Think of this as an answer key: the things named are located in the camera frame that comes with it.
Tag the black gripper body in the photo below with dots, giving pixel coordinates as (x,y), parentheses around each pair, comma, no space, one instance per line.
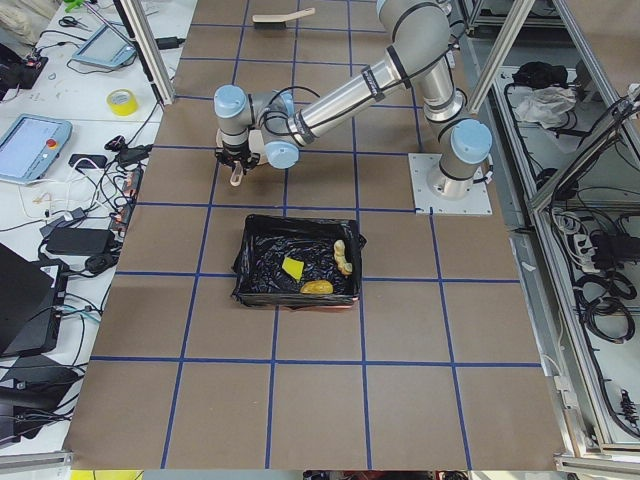
(234,151)

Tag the beige plastic dustpan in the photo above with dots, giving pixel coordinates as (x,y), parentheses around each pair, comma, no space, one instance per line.
(254,138)

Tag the yellow sponge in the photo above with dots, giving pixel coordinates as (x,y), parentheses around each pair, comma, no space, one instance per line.
(292,267)

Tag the beige hand brush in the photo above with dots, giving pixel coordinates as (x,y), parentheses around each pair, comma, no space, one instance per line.
(279,21)

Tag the brown potato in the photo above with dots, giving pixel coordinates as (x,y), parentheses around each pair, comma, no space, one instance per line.
(317,287)

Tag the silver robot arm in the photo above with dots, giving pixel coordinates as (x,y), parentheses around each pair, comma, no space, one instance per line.
(266,125)

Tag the pink bin with black bag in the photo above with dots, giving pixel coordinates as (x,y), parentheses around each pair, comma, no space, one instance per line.
(260,280)

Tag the yellow tape roll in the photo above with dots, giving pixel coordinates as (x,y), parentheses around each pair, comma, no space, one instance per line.
(122,102)

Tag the teach pendant far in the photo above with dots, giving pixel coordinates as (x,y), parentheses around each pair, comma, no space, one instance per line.
(106,49)

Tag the teach pendant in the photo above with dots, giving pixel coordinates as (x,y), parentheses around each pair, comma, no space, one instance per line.
(106,49)
(30,146)

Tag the black power adapter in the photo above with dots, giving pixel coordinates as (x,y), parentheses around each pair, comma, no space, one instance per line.
(80,241)

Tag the teach pendant near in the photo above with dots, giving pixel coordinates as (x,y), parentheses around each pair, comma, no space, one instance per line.
(30,146)

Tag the black laptop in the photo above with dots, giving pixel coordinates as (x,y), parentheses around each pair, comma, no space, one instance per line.
(32,293)

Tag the aluminium frame post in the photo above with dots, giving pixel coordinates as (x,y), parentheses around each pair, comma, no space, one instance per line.
(133,17)

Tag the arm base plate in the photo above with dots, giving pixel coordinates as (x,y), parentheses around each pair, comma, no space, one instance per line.
(435,193)

